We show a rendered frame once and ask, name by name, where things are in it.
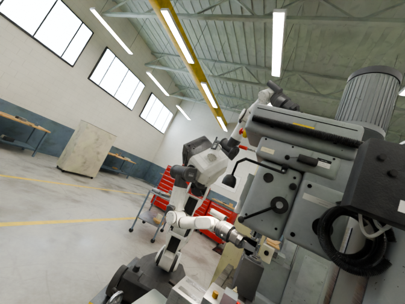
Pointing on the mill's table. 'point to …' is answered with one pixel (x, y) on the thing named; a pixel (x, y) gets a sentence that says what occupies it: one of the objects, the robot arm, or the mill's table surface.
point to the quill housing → (257, 193)
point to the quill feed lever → (278, 203)
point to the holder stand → (248, 275)
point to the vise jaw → (211, 294)
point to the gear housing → (287, 149)
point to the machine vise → (187, 292)
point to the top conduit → (308, 131)
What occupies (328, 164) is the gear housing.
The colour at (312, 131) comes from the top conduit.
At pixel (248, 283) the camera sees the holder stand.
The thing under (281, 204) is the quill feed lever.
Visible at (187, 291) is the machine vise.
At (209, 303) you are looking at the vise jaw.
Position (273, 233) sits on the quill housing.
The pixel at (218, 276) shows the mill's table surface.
